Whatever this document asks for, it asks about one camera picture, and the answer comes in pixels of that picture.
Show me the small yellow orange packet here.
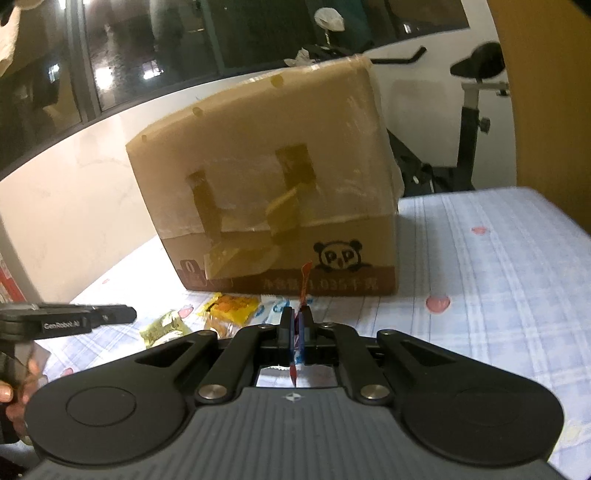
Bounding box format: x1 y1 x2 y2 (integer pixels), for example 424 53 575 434
198 292 262 329

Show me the large taped cardboard box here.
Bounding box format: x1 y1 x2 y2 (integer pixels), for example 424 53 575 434
126 54 404 296

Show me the white plastic bag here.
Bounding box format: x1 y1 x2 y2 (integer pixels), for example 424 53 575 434
314 7 347 33

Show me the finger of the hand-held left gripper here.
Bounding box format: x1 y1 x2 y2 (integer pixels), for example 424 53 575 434
90 305 138 324

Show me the person's left hand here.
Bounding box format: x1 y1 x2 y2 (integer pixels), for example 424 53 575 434
0 348 49 446

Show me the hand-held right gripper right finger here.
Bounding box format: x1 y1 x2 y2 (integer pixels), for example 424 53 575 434
298 307 455 407

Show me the brown wooden board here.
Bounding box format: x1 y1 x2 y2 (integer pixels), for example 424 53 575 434
489 0 591 220

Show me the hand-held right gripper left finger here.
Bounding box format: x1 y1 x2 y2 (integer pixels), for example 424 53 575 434
134 307 296 404

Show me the red printed box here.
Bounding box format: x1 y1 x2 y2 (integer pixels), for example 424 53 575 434
0 258 26 305

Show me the white hanging cloth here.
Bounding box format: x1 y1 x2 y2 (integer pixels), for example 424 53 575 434
0 4 24 75

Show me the black exercise bike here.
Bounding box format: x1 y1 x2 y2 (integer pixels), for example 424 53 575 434
302 41 511 197

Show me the red snack packet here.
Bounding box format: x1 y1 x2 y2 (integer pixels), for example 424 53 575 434
288 261 315 388

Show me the white crumpled cloth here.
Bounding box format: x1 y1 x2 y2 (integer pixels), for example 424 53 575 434
284 46 315 68

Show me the small olive snack packet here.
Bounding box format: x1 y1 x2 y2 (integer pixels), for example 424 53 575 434
139 310 191 348

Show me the clear soda cracker packet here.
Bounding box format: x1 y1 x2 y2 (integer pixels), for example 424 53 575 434
252 298 294 328

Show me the dark window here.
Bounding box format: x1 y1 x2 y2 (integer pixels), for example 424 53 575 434
0 0 472 171

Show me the blue plaid strawberry sheet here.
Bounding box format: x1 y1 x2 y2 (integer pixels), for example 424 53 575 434
46 187 591 480

